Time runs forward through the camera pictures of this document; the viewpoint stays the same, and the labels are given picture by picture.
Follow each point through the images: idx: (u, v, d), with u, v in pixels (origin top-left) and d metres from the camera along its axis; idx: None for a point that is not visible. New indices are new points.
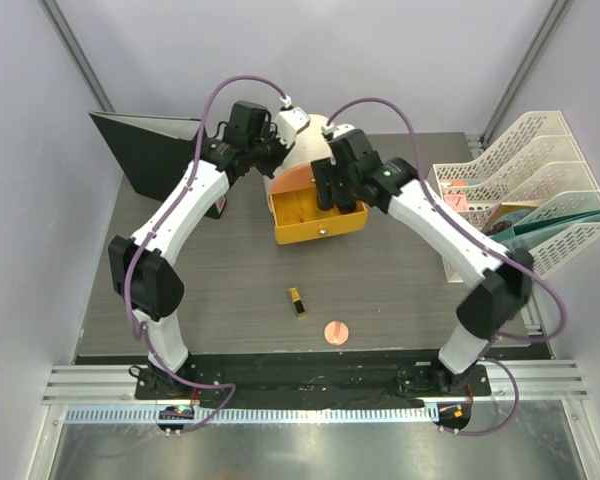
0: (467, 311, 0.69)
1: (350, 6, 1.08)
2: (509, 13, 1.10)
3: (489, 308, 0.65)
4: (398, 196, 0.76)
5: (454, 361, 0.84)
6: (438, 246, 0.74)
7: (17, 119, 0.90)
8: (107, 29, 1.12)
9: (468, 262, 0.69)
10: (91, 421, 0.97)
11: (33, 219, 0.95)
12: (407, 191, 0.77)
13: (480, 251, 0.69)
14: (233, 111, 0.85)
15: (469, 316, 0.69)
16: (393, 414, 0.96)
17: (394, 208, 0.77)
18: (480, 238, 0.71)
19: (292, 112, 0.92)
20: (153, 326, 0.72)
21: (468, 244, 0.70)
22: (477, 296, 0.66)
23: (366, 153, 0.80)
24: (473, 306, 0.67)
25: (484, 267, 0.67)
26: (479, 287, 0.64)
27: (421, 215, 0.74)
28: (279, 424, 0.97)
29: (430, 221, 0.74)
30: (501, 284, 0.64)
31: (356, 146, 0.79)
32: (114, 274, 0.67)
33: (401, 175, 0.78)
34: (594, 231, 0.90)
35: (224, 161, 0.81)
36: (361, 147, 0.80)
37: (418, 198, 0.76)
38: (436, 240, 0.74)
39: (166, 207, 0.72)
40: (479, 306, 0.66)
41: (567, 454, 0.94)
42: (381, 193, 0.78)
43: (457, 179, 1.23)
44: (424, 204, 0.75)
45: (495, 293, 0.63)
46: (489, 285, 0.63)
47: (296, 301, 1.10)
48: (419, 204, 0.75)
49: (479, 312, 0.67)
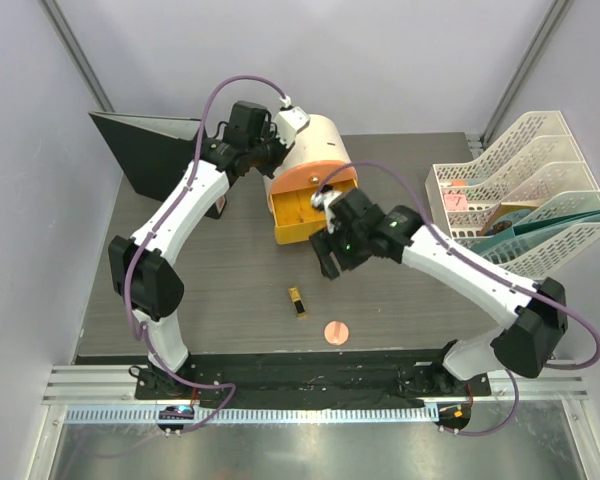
0: (507, 355, 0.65)
1: (350, 6, 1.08)
2: (509, 13, 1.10)
3: (531, 350, 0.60)
4: (410, 246, 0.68)
5: (462, 369, 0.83)
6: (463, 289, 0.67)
7: (17, 119, 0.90)
8: (107, 30, 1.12)
9: (496, 303, 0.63)
10: (90, 421, 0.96)
11: (33, 219, 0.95)
12: (418, 238, 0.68)
13: (508, 289, 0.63)
14: (233, 111, 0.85)
15: (510, 359, 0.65)
16: (394, 414, 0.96)
17: (409, 258, 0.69)
18: (503, 273, 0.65)
19: (292, 112, 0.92)
20: (153, 326, 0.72)
21: (493, 282, 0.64)
22: (515, 338, 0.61)
23: (368, 207, 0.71)
24: (513, 349, 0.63)
25: (516, 306, 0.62)
26: (516, 330, 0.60)
27: (438, 261, 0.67)
28: (279, 425, 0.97)
29: (451, 267, 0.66)
30: (538, 322, 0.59)
31: (357, 204, 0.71)
32: (113, 274, 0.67)
33: (408, 222, 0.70)
34: (594, 231, 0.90)
35: (224, 162, 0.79)
36: (361, 202, 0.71)
37: (430, 243, 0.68)
38: (459, 285, 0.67)
39: (166, 207, 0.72)
40: (518, 348, 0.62)
41: (567, 455, 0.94)
42: (392, 245, 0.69)
43: (457, 179, 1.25)
44: (439, 249, 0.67)
45: (533, 334, 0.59)
46: (526, 325, 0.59)
47: (296, 301, 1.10)
48: (433, 250, 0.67)
49: (520, 355, 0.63)
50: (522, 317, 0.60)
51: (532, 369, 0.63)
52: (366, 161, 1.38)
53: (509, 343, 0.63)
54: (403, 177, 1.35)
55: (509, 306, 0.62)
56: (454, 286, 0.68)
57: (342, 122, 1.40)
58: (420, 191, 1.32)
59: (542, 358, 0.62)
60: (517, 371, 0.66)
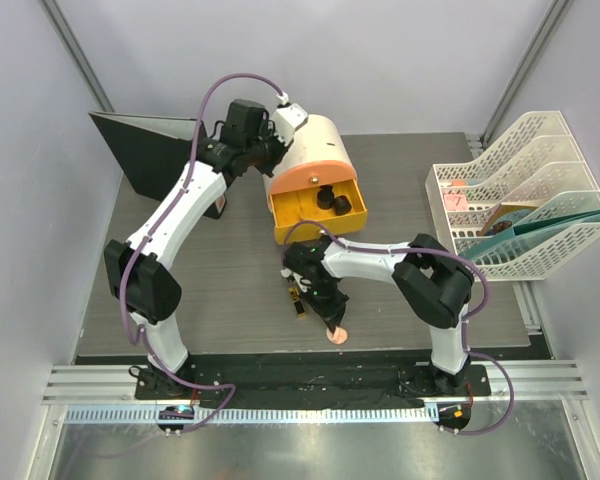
0: (421, 312, 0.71)
1: (349, 6, 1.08)
2: (508, 13, 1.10)
3: (421, 296, 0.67)
4: (326, 257, 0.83)
5: (444, 360, 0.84)
6: (368, 274, 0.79)
7: (17, 119, 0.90)
8: (107, 30, 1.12)
9: (385, 270, 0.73)
10: (91, 421, 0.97)
11: (33, 219, 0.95)
12: (330, 249, 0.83)
13: (387, 255, 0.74)
14: (230, 110, 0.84)
15: (425, 314, 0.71)
16: (394, 414, 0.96)
17: (333, 269, 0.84)
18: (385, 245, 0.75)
19: (289, 110, 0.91)
20: (151, 329, 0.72)
21: (375, 256, 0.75)
22: (407, 291, 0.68)
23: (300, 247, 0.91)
24: (416, 304, 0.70)
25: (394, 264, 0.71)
26: (401, 283, 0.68)
27: (343, 258, 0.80)
28: (278, 424, 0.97)
29: (351, 258, 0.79)
30: (412, 268, 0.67)
31: (296, 248, 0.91)
32: (110, 277, 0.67)
33: (324, 243, 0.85)
34: (594, 231, 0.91)
35: (220, 162, 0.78)
36: (298, 245, 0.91)
37: (337, 249, 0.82)
38: (366, 274, 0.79)
39: (162, 210, 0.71)
40: (416, 299, 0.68)
41: (567, 454, 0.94)
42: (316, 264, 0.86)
43: (457, 179, 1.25)
44: (343, 250, 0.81)
45: (410, 279, 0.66)
46: (403, 274, 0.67)
47: (296, 301, 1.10)
48: (340, 253, 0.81)
49: (423, 306, 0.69)
50: (399, 270, 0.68)
51: (444, 317, 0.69)
52: (366, 161, 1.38)
53: (413, 300, 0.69)
54: (404, 177, 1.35)
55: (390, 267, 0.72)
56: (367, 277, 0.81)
57: (341, 122, 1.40)
58: (420, 191, 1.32)
59: (441, 302, 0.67)
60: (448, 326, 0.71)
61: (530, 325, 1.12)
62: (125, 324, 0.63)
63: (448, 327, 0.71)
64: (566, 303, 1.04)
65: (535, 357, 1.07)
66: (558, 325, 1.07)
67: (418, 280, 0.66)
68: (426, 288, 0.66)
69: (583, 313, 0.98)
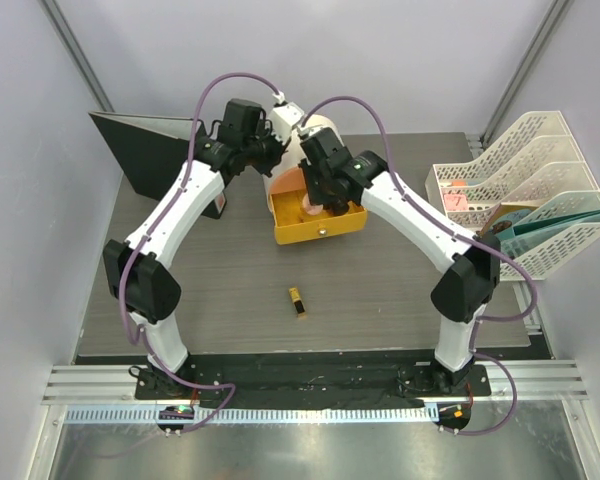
0: (440, 298, 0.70)
1: (349, 6, 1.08)
2: (508, 13, 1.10)
3: (459, 292, 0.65)
4: (370, 189, 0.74)
5: (442, 354, 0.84)
6: (408, 234, 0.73)
7: (17, 119, 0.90)
8: (107, 30, 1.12)
9: (437, 249, 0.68)
10: (91, 421, 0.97)
11: (33, 219, 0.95)
12: (378, 181, 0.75)
13: (449, 236, 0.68)
14: (228, 110, 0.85)
15: (443, 303, 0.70)
16: (394, 414, 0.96)
17: (367, 200, 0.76)
18: (450, 225, 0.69)
19: (286, 108, 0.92)
20: (150, 329, 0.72)
21: (435, 230, 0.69)
22: (448, 282, 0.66)
23: (337, 149, 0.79)
24: (446, 292, 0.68)
25: (454, 252, 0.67)
26: (450, 274, 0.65)
27: (393, 205, 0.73)
28: (279, 424, 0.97)
29: (401, 210, 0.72)
30: (469, 267, 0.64)
31: (327, 143, 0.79)
32: (110, 277, 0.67)
33: (372, 167, 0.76)
34: (594, 231, 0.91)
35: (218, 161, 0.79)
36: (331, 144, 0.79)
37: (388, 189, 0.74)
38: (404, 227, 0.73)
39: (160, 210, 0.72)
40: (449, 292, 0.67)
41: (567, 454, 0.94)
42: (353, 185, 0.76)
43: (457, 179, 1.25)
44: (394, 195, 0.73)
45: (464, 277, 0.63)
46: (458, 269, 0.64)
47: (296, 301, 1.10)
48: (390, 194, 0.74)
49: (451, 297, 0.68)
50: (456, 263, 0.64)
51: (461, 313, 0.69)
52: None
53: (443, 286, 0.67)
54: (404, 177, 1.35)
55: (448, 253, 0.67)
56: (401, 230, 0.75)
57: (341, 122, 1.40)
58: (420, 190, 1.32)
59: (469, 302, 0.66)
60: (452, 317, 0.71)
61: (530, 324, 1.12)
62: (125, 325, 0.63)
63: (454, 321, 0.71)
64: (566, 303, 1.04)
65: (535, 357, 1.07)
66: (559, 325, 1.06)
67: (468, 278, 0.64)
68: (468, 288, 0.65)
69: (583, 312, 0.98)
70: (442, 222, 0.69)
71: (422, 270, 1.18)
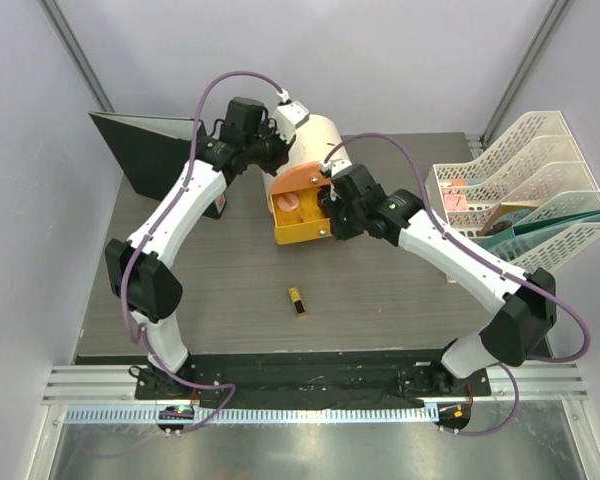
0: (491, 342, 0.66)
1: (349, 6, 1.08)
2: (508, 13, 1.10)
3: (515, 335, 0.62)
4: (407, 228, 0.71)
5: (453, 360, 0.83)
6: (452, 272, 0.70)
7: (17, 118, 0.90)
8: (107, 29, 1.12)
9: (486, 289, 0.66)
10: (90, 421, 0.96)
11: (33, 219, 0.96)
12: (415, 220, 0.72)
13: (498, 274, 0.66)
14: (230, 109, 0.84)
15: (495, 348, 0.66)
16: (394, 414, 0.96)
17: (405, 240, 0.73)
18: (496, 262, 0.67)
19: (289, 107, 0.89)
20: (151, 328, 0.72)
21: (483, 269, 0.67)
22: (501, 324, 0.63)
23: (370, 187, 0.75)
24: (498, 336, 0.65)
25: (504, 292, 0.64)
26: (502, 316, 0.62)
27: (433, 244, 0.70)
28: (278, 424, 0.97)
29: (443, 249, 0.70)
30: (523, 308, 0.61)
31: (361, 182, 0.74)
32: (111, 276, 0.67)
33: (407, 205, 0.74)
34: (595, 231, 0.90)
35: (220, 161, 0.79)
36: (365, 182, 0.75)
37: (426, 227, 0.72)
38: (447, 266, 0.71)
39: (162, 209, 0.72)
40: (504, 334, 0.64)
41: (567, 454, 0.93)
42: (389, 226, 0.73)
43: (457, 179, 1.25)
44: (434, 233, 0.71)
45: (518, 318, 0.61)
46: (512, 310, 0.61)
47: (296, 301, 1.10)
48: (429, 233, 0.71)
49: (504, 341, 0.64)
50: (508, 303, 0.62)
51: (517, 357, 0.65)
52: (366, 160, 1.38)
53: (495, 328, 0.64)
54: (404, 177, 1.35)
55: (498, 293, 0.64)
56: (442, 268, 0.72)
57: (341, 122, 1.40)
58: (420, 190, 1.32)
59: (526, 345, 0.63)
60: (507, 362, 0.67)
61: None
62: (126, 324, 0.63)
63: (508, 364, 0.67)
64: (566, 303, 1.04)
65: None
66: (559, 326, 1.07)
67: (523, 320, 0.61)
68: (524, 330, 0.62)
69: (584, 313, 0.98)
70: (488, 260, 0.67)
71: (422, 271, 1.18)
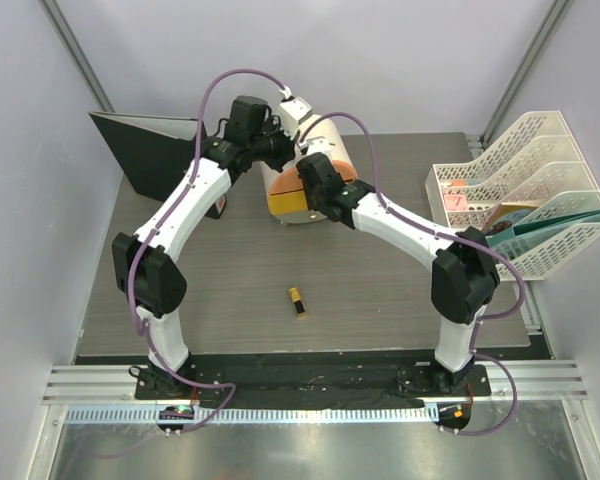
0: (440, 302, 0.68)
1: (350, 6, 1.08)
2: (508, 13, 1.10)
3: (452, 289, 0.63)
4: (357, 209, 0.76)
5: (443, 352, 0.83)
6: (399, 245, 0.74)
7: (17, 118, 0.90)
8: (107, 29, 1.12)
9: (422, 249, 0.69)
10: (90, 421, 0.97)
11: (33, 219, 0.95)
12: (364, 202, 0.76)
13: (430, 235, 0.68)
14: (233, 108, 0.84)
15: (443, 306, 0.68)
16: (393, 414, 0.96)
17: (358, 221, 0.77)
18: (432, 224, 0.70)
19: (292, 102, 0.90)
20: (155, 324, 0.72)
21: (418, 233, 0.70)
22: (439, 280, 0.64)
23: (331, 175, 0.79)
24: (441, 293, 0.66)
25: (437, 249, 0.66)
26: (437, 270, 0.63)
27: (378, 219, 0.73)
28: (279, 424, 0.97)
29: (387, 223, 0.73)
30: (455, 260, 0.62)
31: (323, 170, 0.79)
32: (117, 270, 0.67)
33: (359, 192, 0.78)
34: (594, 231, 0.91)
35: (226, 159, 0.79)
36: (327, 170, 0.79)
37: (373, 206, 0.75)
38: (394, 239, 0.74)
39: (169, 204, 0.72)
40: (443, 289, 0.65)
41: (567, 454, 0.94)
42: (345, 212, 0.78)
43: (457, 179, 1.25)
44: (379, 210, 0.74)
45: (451, 270, 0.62)
46: (444, 263, 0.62)
47: (296, 301, 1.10)
48: (375, 211, 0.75)
49: (446, 297, 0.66)
50: (440, 257, 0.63)
51: (463, 314, 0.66)
52: (366, 160, 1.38)
53: (437, 286, 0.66)
54: (404, 177, 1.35)
55: (432, 250, 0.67)
56: (392, 244, 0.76)
57: (341, 122, 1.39)
58: (420, 191, 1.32)
59: (468, 300, 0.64)
60: (454, 319, 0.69)
61: (530, 325, 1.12)
62: (133, 315, 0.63)
63: (458, 323, 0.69)
64: (566, 303, 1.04)
65: (535, 357, 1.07)
66: (560, 326, 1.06)
67: (456, 273, 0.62)
68: (460, 283, 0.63)
69: (584, 312, 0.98)
70: (423, 223, 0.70)
71: (422, 271, 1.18)
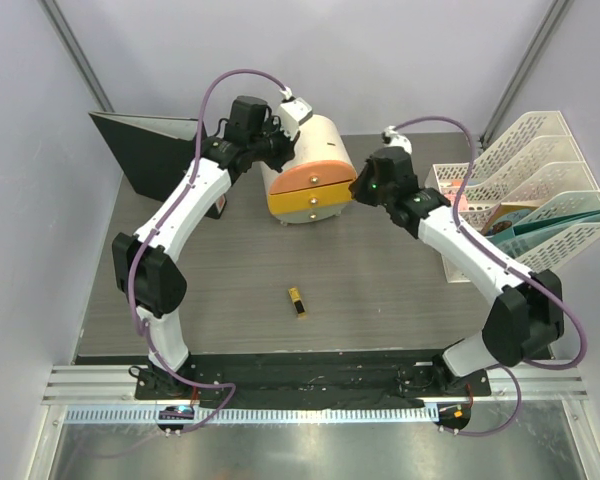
0: (492, 338, 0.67)
1: (350, 6, 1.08)
2: (508, 13, 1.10)
3: (510, 327, 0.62)
4: (426, 220, 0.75)
5: (456, 362, 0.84)
6: (462, 265, 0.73)
7: (17, 118, 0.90)
8: (107, 29, 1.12)
9: (488, 278, 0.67)
10: (90, 421, 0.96)
11: (33, 219, 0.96)
12: (437, 213, 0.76)
13: (500, 268, 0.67)
14: (233, 108, 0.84)
15: (495, 344, 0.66)
16: (393, 414, 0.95)
17: (423, 232, 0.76)
18: (504, 257, 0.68)
19: (293, 103, 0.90)
20: (155, 324, 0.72)
21: (485, 261, 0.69)
22: (499, 316, 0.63)
23: (407, 176, 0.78)
24: (496, 330, 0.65)
25: (504, 283, 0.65)
26: (499, 305, 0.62)
27: (447, 236, 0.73)
28: (279, 424, 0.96)
29: (454, 241, 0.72)
30: (522, 302, 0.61)
31: (401, 170, 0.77)
32: (117, 270, 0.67)
33: (431, 201, 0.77)
34: (594, 231, 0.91)
35: (226, 159, 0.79)
36: (404, 170, 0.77)
37: (444, 220, 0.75)
38: (458, 258, 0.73)
39: (169, 204, 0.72)
40: (500, 326, 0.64)
41: (567, 454, 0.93)
42: (411, 218, 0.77)
43: (457, 179, 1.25)
44: (450, 226, 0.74)
45: (514, 309, 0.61)
46: (508, 300, 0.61)
47: (296, 301, 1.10)
48: (445, 225, 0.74)
49: (502, 335, 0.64)
50: (507, 294, 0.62)
51: (515, 357, 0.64)
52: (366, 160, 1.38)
53: (494, 321, 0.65)
54: None
55: (497, 282, 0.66)
56: (455, 261, 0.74)
57: (341, 122, 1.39)
58: None
59: (522, 344, 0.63)
60: (501, 359, 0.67)
61: None
62: (133, 315, 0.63)
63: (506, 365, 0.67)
64: (566, 303, 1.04)
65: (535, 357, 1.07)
66: None
67: (519, 314, 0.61)
68: (520, 324, 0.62)
69: (584, 312, 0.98)
70: (495, 254, 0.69)
71: (422, 271, 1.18)
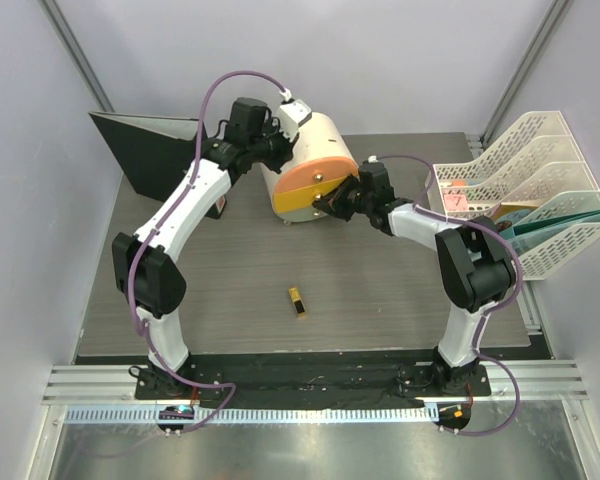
0: (448, 285, 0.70)
1: (350, 6, 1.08)
2: (508, 13, 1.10)
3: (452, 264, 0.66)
4: (394, 212, 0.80)
5: (449, 352, 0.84)
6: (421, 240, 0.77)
7: (17, 118, 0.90)
8: (107, 29, 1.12)
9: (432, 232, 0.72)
10: (91, 421, 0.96)
11: (33, 219, 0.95)
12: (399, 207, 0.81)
13: (443, 223, 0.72)
14: (233, 109, 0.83)
15: (450, 290, 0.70)
16: (393, 414, 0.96)
17: (394, 227, 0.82)
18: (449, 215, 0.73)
19: (292, 105, 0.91)
20: (155, 324, 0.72)
21: (432, 220, 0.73)
22: (444, 258, 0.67)
23: (385, 188, 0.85)
24: (446, 274, 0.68)
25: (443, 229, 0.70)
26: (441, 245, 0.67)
27: (406, 216, 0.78)
28: (279, 424, 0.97)
29: (411, 217, 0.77)
30: (458, 239, 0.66)
31: (379, 182, 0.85)
32: (117, 271, 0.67)
33: (399, 204, 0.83)
34: (595, 231, 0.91)
35: (226, 160, 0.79)
36: (382, 182, 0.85)
37: (405, 207, 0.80)
38: (418, 237, 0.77)
39: (170, 204, 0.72)
40: (447, 268, 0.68)
41: (567, 454, 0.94)
42: (384, 223, 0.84)
43: (457, 179, 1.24)
44: (408, 210, 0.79)
45: (450, 243, 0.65)
46: (446, 237, 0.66)
47: (296, 301, 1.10)
48: (405, 211, 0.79)
49: (451, 277, 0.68)
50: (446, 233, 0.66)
51: (465, 299, 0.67)
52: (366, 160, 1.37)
53: (443, 265, 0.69)
54: (404, 177, 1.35)
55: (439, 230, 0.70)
56: (424, 244, 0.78)
57: (341, 122, 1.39)
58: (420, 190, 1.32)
59: (470, 282, 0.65)
60: (460, 304, 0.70)
61: (530, 324, 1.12)
62: (133, 315, 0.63)
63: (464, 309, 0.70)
64: (566, 303, 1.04)
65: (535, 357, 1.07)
66: (559, 324, 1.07)
67: (458, 250, 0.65)
68: (462, 261, 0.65)
69: (584, 312, 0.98)
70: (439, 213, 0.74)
71: (422, 271, 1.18)
